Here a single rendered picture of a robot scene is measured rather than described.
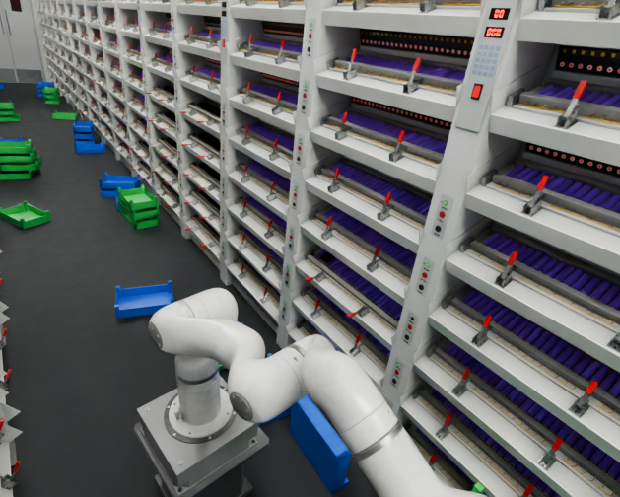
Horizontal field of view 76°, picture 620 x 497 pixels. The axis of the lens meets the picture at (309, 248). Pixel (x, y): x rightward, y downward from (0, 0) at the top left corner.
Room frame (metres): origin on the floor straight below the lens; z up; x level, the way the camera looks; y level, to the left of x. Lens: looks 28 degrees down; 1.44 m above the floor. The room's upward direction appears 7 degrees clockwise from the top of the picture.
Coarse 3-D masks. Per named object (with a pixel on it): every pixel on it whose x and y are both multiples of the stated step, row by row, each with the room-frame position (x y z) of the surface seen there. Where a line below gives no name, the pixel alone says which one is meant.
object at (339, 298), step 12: (300, 252) 1.55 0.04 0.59; (312, 252) 1.58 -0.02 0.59; (300, 264) 1.54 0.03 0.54; (324, 264) 1.52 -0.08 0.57; (312, 276) 1.46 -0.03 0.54; (324, 288) 1.38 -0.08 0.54; (336, 288) 1.37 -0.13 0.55; (336, 300) 1.32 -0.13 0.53; (348, 300) 1.30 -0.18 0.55; (348, 312) 1.26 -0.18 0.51; (384, 312) 1.22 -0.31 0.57; (360, 324) 1.22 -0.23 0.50; (372, 324) 1.17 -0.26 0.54; (384, 324) 1.16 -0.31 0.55; (384, 336) 1.11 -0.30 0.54
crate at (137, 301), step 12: (132, 288) 1.87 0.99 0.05; (144, 288) 1.90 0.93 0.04; (156, 288) 1.92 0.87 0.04; (168, 288) 1.95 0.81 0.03; (120, 300) 1.81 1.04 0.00; (132, 300) 1.82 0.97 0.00; (144, 300) 1.84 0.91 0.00; (156, 300) 1.85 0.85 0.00; (168, 300) 1.86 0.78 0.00; (120, 312) 1.67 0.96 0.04; (132, 312) 1.69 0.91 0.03; (144, 312) 1.71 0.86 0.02
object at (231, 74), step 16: (240, 32) 2.12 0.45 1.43; (224, 64) 2.13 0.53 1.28; (224, 80) 2.13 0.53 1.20; (240, 80) 2.13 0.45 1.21; (224, 96) 2.13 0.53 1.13; (240, 112) 2.13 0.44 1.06; (224, 128) 2.12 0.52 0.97; (224, 176) 2.12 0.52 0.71; (224, 208) 2.12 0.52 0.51; (224, 272) 2.11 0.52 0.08
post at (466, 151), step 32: (512, 32) 1.01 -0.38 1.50; (512, 64) 1.02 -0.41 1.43; (544, 64) 1.11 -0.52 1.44; (480, 128) 1.01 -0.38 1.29; (448, 160) 1.06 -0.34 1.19; (480, 160) 1.01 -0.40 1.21; (512, 160) 1.11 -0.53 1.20; (448, 192) 1.04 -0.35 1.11; (448, 224) 1.02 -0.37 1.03; (384, 384) 1.07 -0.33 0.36
